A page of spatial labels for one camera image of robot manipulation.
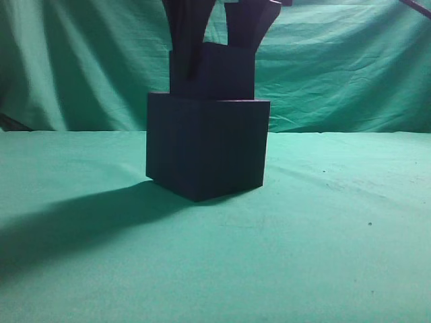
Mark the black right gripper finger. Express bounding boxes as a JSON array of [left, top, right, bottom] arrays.
[[162, 0, 215, 79]]

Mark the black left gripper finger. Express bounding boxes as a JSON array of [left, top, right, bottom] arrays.
[[226, 1, 280, 50]]

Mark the small purple cube block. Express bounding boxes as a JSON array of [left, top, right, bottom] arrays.
[[169, 42, 255, 100]]

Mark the large dark purple groove box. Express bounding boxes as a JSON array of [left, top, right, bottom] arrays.
[[145, 93, 270, 201]]

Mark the green backdrop cloth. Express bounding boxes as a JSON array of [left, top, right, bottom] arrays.
[[1, 1, 430, 133]]

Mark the green table cloth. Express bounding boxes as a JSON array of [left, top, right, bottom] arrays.
[[1, 132, 430, 322]]

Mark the dark cable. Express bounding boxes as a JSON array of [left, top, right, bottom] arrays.
[[399, 0, 431, 18]]

